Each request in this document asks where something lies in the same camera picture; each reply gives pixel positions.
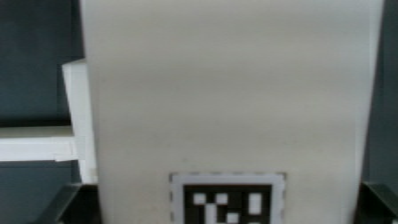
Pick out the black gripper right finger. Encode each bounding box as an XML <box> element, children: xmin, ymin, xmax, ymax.
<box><xmin>354</xmin><ymin>182</ymin><xmax>398</xmax><ymax>224</ymax></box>

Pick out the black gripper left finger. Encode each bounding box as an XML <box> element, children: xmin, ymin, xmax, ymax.
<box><xmin>36</xmin><ymin>182</ymin><xmax>103</xmax><ymax>224</ymax></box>

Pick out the white U-shaped obstacle fence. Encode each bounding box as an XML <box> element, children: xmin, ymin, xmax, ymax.
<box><xmin>0</xmin><ymin>59</ymin><xmax>98</xmax><ymax>184</ymax></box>

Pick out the white cabinet top block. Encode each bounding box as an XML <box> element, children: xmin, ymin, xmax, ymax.
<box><xmin>84</xmin><ymin>0</ymin><xmax>384</xmax><ymax>224</ymax></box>

